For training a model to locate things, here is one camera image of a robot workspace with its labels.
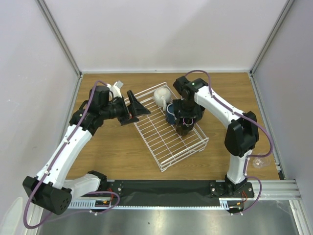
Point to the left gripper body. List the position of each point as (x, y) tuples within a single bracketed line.
[(118, 109)]

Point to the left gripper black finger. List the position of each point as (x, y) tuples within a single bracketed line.
[(135, 107), (129, 121)]

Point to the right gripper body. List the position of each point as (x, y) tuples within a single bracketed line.
[(187, 116)]

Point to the dark blue enamel mug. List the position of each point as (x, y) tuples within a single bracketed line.
[(170, 116)]

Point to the black mug white interior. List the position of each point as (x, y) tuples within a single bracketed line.
[(184, 126)]

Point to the white speckled mug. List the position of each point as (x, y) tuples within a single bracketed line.
[(162, 97)]

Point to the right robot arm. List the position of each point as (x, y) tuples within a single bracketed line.
[(241, 130)]

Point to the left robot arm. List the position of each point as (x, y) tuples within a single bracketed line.
[(49, 188)]

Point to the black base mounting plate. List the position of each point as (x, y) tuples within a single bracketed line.
[(176, 193)]

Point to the clear wine glass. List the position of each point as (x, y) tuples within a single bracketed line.
[(260, 161)]

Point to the white wire dish rack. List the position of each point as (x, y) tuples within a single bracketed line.
[(164, 143)]

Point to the aluminium cable duct rail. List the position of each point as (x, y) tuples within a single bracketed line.
[(82, 203)]

